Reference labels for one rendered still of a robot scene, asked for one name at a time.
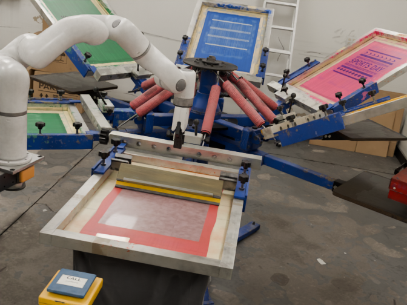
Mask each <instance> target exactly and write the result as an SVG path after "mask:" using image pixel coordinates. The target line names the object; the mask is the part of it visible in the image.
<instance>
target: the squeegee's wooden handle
mask: <svg viewBox="0 0 407 305"><path fill-rule="evenodd" d="M124 177H125V178H129V179H135V180H142V181H146V182H152V183H158V184H163V185H169V186H175V187H180V188H186V189H192V190H196V191H203V192H209V193H213V198H217V199H221V195H222V190H223V180H216V179H210V178H206V177H199V176H195V175H189V174H182V173H178V172H172V171H165V170H161V169H154V168H148V167H144V166H137V165H131V164H127V163H121V165H120V168H119V172H118V174H117V178H116V180H117V181H120V182H124V181H123V179H124Z"/></svg>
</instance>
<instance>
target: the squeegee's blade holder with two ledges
mask: <svg viewBox="0 0 407 305"><path fill-rule="evenodd" d="M123 181H124V182H127V183H133V184H137V185H143V186H150V187H154V188H160V189H166V190H170V191H177V192H183V193H187V194H193V195H200V196H204V197H210V198H213V193H209V192H203V191H196V190H192V189H186V188H180V187H175V186H169V185H163V184H158V183H152V182H146V181H142V180H135V179H129V178H125V177H124V179H123Z"/></svg>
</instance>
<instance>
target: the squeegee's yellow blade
mask: <svg viewBox="0 0 407 305"><path fill-rule="evenodd" d="M116 184H118V185H124V186H131V187H135V188H141V189H147V190H151V191H157V192H164V193H168V194H174V195H181V196H184V197H191V198H197V199H201V200H208V201H212V202H218V203H220V199H217V198H210V197H204V196H200V195H193V194H187V193H183V192H177V191H170V190H166V189H160V188H154V187H150V186H143V185H137V184H133V183H127V182H120V181H116Z"/></svg>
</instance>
